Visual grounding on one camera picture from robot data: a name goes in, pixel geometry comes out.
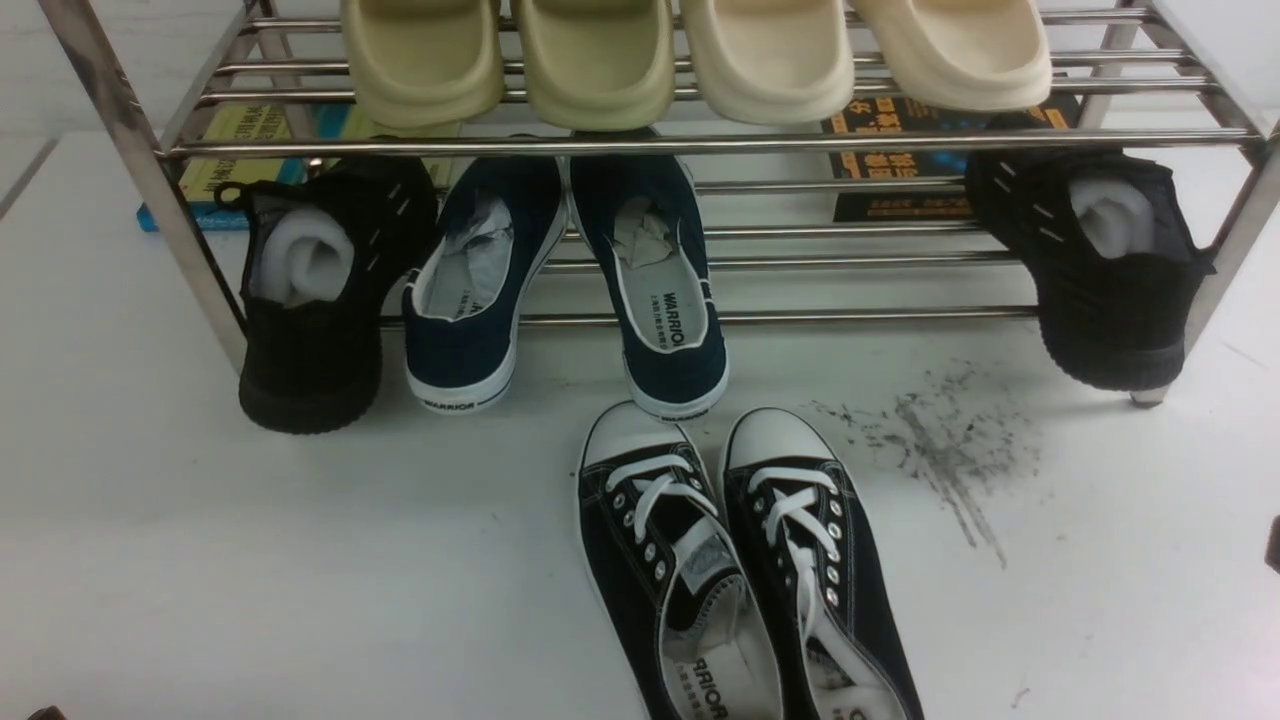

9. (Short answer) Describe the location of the black knit sneaker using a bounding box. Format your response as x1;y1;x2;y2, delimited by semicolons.
965;149;1215;392
215;155;439;436

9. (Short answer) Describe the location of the olive green slipper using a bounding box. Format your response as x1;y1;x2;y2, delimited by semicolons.
511;1;676;132
340;1;506;129

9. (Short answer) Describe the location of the navy canvas shoe left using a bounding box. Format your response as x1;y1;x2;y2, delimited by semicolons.
401;156;568;415

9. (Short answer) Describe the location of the black knit sneaker right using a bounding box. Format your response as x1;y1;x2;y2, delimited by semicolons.
965;149;1215;392

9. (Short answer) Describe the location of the olive green slipper left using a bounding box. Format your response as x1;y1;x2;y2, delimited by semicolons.
340;1;506;129

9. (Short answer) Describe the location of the dark object bottom left corner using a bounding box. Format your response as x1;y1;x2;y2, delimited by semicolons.
28;705;67;720

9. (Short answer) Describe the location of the cream slipper right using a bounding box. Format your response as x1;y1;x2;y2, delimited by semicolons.
852;1;1053;113

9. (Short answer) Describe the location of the cream slipper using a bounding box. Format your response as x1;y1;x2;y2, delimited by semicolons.
852;1;1053;113
680;1;855;126

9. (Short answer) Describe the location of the cream slipper left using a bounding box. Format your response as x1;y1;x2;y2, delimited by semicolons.
680;1;855;126

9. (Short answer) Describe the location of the olive green slipper right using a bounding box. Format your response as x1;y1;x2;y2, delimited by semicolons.
511;1;676;132

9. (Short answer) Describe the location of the yellow green book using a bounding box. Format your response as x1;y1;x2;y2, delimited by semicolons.
180;105;461;232

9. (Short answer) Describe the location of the black knit sneaker left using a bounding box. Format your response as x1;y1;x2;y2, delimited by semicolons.
215;155;439;436

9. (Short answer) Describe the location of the navy canvas shoe right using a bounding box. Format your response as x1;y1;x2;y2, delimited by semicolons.
564;155;730;421

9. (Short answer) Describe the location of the navy canvas shoe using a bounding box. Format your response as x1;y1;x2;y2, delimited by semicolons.
401;156;568;415
564;155;730;421

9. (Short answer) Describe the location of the stainless steel shoe rack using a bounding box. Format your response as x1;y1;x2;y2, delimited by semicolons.
40;1;1277;368

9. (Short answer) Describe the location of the black lace-up sneaker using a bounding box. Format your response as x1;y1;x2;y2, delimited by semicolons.
717;407;924;719
575;401;785;719

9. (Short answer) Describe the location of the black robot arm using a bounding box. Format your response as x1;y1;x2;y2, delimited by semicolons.
1263;515;1280;574

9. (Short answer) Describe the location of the black orange book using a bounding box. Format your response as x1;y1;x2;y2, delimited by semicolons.
824;92;1083;223

